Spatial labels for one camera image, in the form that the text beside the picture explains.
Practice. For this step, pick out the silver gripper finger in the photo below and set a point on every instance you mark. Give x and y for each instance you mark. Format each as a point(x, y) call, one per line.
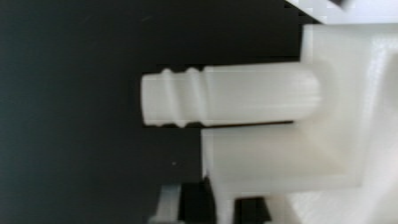
point(168, 207)

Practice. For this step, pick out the white chair seat part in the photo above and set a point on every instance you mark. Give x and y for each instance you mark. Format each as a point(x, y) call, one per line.
point(301, 127)

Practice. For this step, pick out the white chair leg rear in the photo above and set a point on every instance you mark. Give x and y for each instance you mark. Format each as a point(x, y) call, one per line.
point(349, 11)

